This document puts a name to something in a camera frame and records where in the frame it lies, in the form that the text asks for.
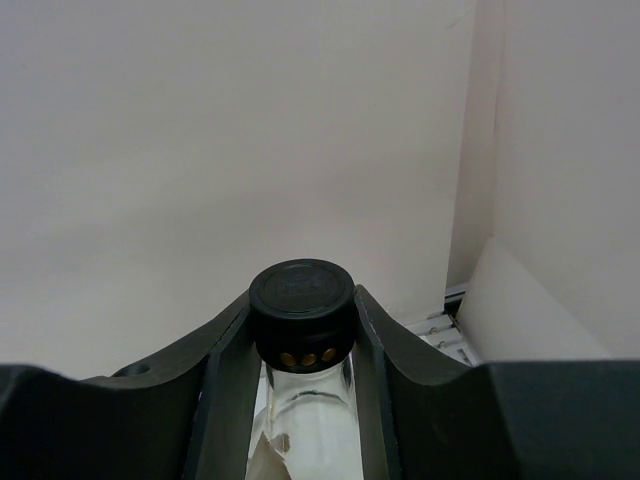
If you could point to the aluminium frame rail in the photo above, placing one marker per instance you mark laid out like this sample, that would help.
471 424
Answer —
442 332

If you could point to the black-capped dark sauce bottle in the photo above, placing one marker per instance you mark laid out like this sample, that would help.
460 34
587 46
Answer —
303 320

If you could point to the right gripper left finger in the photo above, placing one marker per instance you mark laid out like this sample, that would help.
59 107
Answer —
184 412

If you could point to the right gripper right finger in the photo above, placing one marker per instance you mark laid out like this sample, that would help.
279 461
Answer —
423 415

